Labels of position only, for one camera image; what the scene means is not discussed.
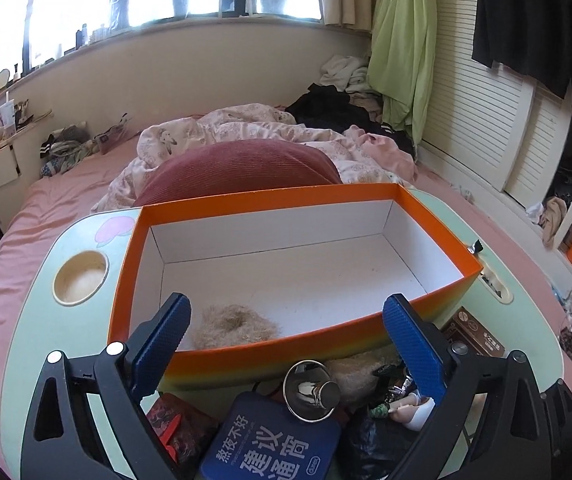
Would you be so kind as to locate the red black patterned pouch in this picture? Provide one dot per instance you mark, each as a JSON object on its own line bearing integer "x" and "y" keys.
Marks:
{"x": 186, "y": 430}

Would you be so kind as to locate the striped clothes pile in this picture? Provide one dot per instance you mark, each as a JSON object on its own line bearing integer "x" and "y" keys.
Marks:
{"x": 71, "y": 147}

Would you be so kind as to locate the beige fuzzy scrunchie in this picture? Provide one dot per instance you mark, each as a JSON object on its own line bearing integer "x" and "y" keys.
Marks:
{"x": 238, "y": 327}

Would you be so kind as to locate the small crumpled paper scraps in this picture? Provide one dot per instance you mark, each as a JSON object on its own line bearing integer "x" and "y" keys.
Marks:
{"x": 492, "y": 286}

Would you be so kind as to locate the plain pink garment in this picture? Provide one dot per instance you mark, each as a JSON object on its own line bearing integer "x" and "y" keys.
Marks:
{"x": 381, "y": 152}

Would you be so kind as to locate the light green desktop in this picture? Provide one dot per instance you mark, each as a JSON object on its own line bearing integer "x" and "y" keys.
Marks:
{"x": 41, "y": 305}

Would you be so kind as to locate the orange cardboard box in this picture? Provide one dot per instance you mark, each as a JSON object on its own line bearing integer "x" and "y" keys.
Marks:
{"x": 291, "y": 280}

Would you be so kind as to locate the shiny silver metal cup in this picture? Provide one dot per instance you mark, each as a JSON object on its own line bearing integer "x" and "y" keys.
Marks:
{"x": 311, "y": 392}

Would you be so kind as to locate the black hanging garment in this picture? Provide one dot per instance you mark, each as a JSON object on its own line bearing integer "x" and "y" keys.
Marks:
{"x": 526, "y": 15}

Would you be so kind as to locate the green hanging cloth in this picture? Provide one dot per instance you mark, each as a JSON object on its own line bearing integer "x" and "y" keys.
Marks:
{"x": 401, "y": 45}

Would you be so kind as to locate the row of windowsill bottles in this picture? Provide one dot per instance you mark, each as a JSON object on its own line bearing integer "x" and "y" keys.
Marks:
{"x": 80, "y": 37}

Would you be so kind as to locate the black clothes pile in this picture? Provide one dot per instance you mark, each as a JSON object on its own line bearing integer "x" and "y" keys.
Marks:
{"x": 326, "y": 102}

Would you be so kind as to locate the cream plush toy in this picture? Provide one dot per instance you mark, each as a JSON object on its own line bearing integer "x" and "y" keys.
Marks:
{"x": 356, "y": 377}

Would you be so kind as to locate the brown printed carton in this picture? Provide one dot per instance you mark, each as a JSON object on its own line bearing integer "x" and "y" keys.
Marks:
{"x": 476, "y": 332}

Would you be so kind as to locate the beige crumpled cloth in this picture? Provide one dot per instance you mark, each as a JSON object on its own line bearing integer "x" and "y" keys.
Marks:
{"x": 553, "y": 220}

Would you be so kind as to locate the black binder clip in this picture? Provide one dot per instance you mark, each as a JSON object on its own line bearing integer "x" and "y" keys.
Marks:
{"x": 476, "y": 247}

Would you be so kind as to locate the black shiny lace-trimmed cloth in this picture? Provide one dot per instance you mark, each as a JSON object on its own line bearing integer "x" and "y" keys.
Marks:
{"x": 371, "y": 452}

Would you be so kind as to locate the white louvered closet door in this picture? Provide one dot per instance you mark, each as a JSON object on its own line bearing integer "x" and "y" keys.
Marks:
{"x": 541, "y": 150}
{"x": 476, "y": 110}

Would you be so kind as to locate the plastic cup with straw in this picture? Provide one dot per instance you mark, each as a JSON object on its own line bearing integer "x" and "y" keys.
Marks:
{"x": 6, "y": 115}

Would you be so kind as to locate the anime figurine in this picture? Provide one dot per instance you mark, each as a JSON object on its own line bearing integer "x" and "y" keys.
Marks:
{"x": 413, "y": 410}

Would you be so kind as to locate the blue pouch with white text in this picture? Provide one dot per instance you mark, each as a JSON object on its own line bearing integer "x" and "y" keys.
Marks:
{"x": 266, "y": 452}

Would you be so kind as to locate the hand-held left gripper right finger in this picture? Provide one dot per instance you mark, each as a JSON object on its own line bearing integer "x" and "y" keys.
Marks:
{"x": 413, "y": 352}

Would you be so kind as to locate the white clothes pile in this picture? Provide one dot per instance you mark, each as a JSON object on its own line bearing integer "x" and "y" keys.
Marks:
{"x": 346, "y": 72}

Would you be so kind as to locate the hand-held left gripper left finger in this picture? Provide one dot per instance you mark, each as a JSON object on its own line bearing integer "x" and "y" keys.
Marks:
{"x": 161, "y": 345}

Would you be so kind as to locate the pink floral quilt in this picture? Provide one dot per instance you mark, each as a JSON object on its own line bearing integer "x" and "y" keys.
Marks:
{"x": 246, "y": 125}

